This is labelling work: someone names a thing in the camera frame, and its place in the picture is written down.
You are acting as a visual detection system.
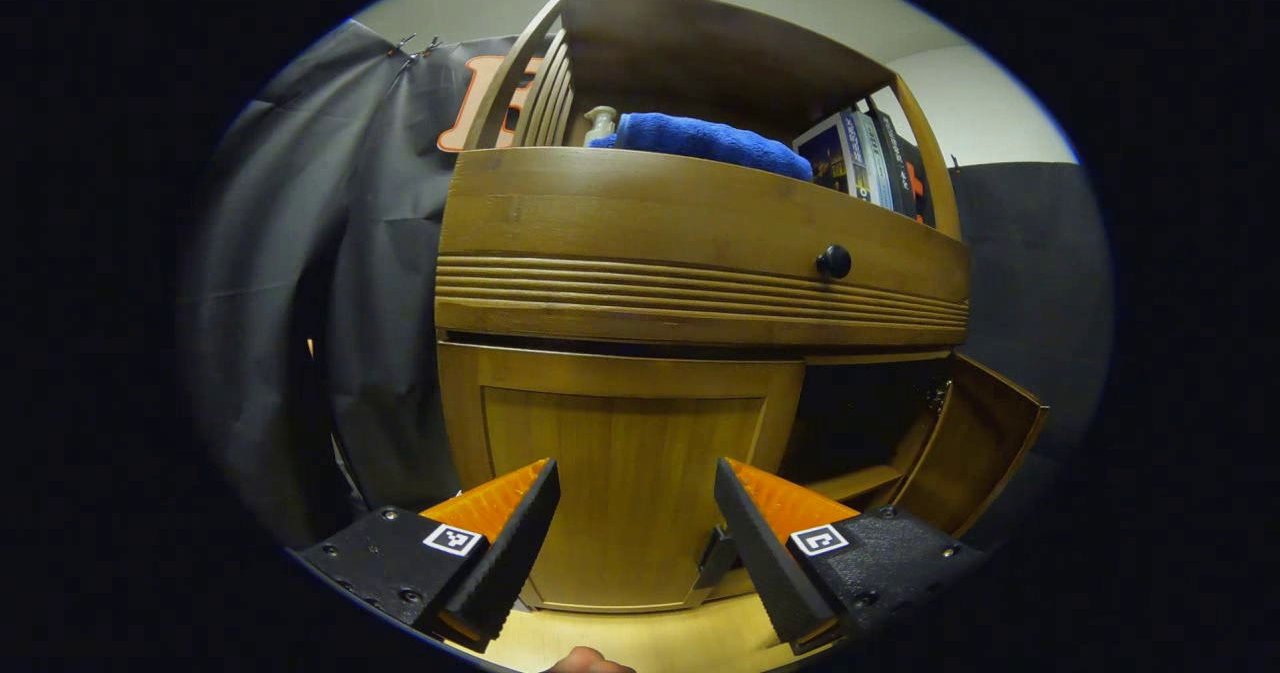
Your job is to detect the blue towel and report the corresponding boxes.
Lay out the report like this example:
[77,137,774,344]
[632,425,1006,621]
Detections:
[588,112,815,182]

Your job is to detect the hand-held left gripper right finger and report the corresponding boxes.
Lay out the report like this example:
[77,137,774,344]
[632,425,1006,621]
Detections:
[713,458,991,657]

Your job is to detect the pale blue spine book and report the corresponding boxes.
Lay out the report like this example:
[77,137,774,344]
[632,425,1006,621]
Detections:
[840,110,894,209]

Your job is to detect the black door handle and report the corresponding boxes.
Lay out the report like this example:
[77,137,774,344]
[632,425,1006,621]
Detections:
[695,526,741,591]

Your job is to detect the black backdrop cloth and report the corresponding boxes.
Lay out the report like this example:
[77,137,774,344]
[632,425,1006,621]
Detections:
[185,18,1113,544]

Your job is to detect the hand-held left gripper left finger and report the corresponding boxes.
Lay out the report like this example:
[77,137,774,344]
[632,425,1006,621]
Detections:
[298,459,561,654]

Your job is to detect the wooden cabinet door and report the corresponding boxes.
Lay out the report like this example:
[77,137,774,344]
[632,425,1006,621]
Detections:
[890,353,1051,539]
[437,341,807,614]

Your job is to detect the black book with orange print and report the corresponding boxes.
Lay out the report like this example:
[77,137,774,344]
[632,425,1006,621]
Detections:
[868,103,936,226]

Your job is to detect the wooden drawer with grooves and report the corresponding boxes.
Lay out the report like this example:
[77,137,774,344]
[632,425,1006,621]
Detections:
[433,146,971,349]

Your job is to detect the book with night photo cover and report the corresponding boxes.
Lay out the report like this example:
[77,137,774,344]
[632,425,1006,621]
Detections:
[792,113,853,194]

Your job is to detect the wooden double-door shoe cabinet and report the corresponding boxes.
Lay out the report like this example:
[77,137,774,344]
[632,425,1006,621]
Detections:
[433,0,1051,614]

